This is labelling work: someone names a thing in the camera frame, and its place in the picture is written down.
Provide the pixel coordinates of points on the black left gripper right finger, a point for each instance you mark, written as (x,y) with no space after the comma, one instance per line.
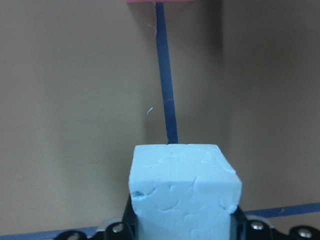
(237,225)

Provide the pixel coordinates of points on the light blue foam block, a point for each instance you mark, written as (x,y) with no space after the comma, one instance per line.
(183,192)

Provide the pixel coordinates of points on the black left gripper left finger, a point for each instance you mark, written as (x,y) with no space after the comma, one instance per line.
(130,218)

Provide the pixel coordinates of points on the pink foam block far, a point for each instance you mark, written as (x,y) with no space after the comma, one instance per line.
(156,1)

